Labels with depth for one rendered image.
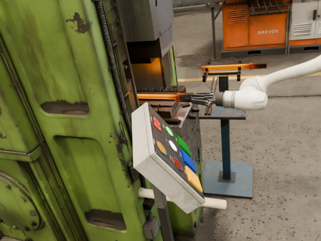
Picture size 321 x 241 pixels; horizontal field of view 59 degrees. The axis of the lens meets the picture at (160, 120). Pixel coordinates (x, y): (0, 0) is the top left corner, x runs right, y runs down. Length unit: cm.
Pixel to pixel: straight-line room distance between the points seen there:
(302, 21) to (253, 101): 365
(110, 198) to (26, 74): 80
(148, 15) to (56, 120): 63
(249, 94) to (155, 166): 75
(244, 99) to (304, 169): 131
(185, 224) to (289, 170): 105
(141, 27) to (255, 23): 376
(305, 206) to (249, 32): 326
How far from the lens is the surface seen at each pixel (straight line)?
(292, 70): 151
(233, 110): 196
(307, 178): 258
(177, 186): 93
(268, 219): 223
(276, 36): 503
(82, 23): 112
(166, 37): 143
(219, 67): 194
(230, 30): 495
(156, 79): 183
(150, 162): 86
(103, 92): 118
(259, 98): 146
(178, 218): 199
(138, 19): 130
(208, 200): 144
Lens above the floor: 170
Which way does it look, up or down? 30 degrees down
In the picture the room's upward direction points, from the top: 10 degrees counter-clockwise
